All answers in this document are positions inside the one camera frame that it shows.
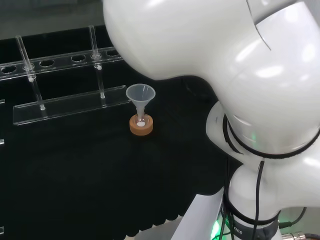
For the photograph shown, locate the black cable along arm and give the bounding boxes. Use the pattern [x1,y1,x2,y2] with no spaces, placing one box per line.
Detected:
[250,159,266,240]

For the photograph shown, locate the cork ring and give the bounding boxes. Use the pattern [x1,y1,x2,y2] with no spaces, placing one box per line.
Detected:
[129,114,154,137]

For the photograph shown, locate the translucent plastic funnel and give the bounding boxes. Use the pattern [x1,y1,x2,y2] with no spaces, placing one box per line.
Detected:
[125,83,156,126]

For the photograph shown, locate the black table cloth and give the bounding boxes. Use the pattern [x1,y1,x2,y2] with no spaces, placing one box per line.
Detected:
[0,23,242,240]

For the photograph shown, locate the clear acrylic funnel stand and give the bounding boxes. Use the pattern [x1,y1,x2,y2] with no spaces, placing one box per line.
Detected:
[0,24,132,127]

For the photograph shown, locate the small round-bottom glass flask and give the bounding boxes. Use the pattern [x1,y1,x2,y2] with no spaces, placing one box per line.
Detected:
[134,113,149,129]

